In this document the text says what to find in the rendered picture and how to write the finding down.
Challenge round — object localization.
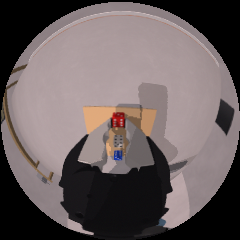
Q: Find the white die with black pips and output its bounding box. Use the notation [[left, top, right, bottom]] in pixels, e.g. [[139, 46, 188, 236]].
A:
[[113, 135, 123, 148]]

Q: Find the orange mat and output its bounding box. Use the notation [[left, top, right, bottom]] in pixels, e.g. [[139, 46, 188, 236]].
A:
[[83, 106, 157, 156]]

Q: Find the red die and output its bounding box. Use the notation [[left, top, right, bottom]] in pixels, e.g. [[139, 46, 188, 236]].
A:
[[112, 112, 125, 128]]

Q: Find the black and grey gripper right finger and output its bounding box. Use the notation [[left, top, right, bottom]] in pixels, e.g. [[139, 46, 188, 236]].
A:
[[124, 118, 173, 194]]

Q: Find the blue die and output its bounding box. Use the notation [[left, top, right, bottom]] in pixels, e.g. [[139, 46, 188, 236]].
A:
[[114, 150, 122, 160]]

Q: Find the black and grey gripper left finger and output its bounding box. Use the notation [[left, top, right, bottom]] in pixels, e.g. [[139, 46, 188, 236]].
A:
[[59, 118, 112, 188]]

